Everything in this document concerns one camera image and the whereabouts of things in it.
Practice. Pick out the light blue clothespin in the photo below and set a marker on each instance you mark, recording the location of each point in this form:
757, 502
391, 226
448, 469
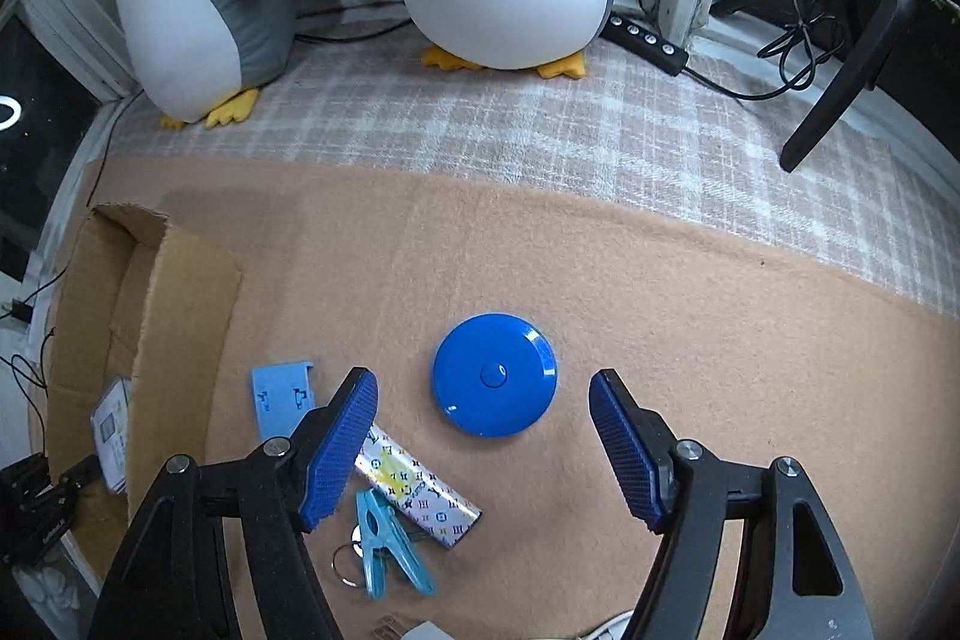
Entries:
375, 527

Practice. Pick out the clear plastic box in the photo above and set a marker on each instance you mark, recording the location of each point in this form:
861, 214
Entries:
111, 430

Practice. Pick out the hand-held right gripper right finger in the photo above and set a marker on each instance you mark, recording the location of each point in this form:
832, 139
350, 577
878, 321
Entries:
622, 452

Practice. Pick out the black tripod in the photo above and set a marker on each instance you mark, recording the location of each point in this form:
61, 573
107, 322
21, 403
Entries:
840, 85

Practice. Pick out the light blue plastic piece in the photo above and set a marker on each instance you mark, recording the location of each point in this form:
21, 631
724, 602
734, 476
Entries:
277, 392

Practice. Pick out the blue round lid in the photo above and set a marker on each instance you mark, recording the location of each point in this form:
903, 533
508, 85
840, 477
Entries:
495, 374

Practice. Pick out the plaid blanket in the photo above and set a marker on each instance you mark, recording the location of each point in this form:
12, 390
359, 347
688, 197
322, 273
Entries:
600, 145

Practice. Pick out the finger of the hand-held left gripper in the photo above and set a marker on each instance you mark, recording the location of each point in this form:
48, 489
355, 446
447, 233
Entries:
79, 471

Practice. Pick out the white corner window frame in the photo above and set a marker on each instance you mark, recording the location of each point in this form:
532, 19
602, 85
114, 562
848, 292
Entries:
67, 25

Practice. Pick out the small black plug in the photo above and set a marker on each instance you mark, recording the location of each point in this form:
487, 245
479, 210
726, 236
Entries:
16, 311

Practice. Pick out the cardboard box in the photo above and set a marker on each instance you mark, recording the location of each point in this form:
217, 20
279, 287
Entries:
180, 325

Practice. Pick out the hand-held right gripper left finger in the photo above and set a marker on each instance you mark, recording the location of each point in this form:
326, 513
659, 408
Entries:
337, 445

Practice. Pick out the white patterned lighter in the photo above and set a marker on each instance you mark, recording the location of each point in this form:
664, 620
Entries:
427, 497

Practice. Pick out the small grey white object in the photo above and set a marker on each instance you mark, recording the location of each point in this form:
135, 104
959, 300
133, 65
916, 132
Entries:
427, 632

